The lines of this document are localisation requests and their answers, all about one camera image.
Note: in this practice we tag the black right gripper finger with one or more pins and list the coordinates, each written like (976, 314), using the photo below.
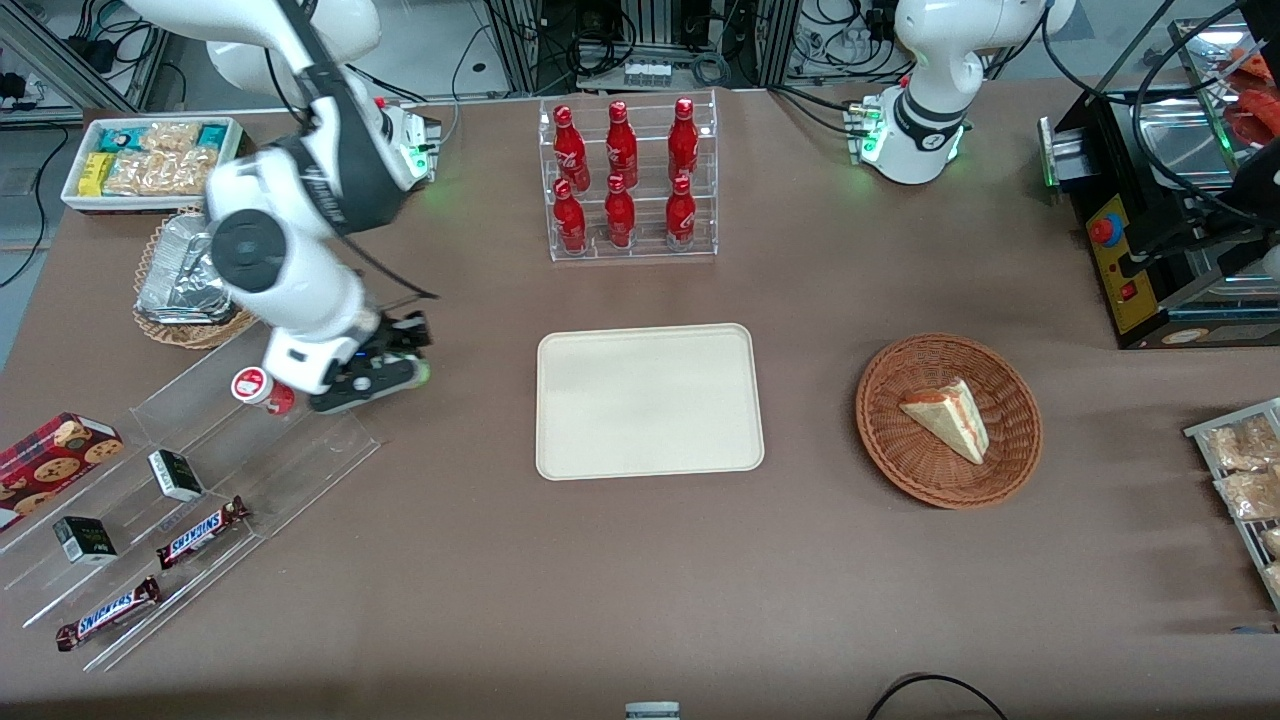
(414, 324)
(416, 344)

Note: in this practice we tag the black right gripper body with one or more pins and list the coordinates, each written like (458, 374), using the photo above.
(397, 335)

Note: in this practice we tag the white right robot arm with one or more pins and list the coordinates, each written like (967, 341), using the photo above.
(300, 270)

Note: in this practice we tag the red gum bottle white lid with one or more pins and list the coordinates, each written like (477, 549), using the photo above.
(252, 385)

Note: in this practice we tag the cream rectangular tray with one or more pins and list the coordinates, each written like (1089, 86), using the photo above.
(650, 402)

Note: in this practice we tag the clear acrylic stepped stand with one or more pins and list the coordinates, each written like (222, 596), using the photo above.
(300, 450)

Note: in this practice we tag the red cola bottle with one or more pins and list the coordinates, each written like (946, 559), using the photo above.
(569, 150)
(620, 216)
(680, 214)
(570, 222)
(621, 148)
(683, 142)

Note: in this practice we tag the light woven wicker basket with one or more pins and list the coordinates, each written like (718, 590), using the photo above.
(190, 335)

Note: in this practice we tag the silver foil container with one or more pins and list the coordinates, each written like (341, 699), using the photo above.
(175, 275)

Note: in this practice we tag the clear acrylic bottle rack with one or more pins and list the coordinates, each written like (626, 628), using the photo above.
(645, 250)

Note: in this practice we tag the small black box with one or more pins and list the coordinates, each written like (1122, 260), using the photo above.
(175, 475)
(85, 540)

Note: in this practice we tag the brown Snickers bar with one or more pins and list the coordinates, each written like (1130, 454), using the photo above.
(108, 613)
(200, 533)

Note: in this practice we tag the clear bag of crackers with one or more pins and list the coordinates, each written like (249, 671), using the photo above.
(160, 172)

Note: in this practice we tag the yellow snack packet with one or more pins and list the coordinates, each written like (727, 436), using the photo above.
(95, 175)

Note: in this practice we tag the white snack bin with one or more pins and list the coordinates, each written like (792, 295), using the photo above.
(80, 200)

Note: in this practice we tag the white power strip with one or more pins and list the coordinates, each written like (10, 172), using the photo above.
(646, 72)

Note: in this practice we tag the red cookie box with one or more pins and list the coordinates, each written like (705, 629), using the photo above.
(50, 462)

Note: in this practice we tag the grey device edge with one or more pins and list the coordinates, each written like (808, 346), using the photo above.
(652, 711)

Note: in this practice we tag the round brown wicker basket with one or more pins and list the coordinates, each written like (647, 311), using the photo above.
(900, 460)

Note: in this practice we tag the wrapped triangle sandwich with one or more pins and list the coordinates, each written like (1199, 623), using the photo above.
(950, 415)

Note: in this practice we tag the black machine yellow panel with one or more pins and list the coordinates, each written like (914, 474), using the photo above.
(1150, 250)

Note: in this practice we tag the clear bag of nuts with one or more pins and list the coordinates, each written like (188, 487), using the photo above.
(1252, 495)
(1240, 445)

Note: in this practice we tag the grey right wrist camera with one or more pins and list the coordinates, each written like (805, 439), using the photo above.
(365, 388)

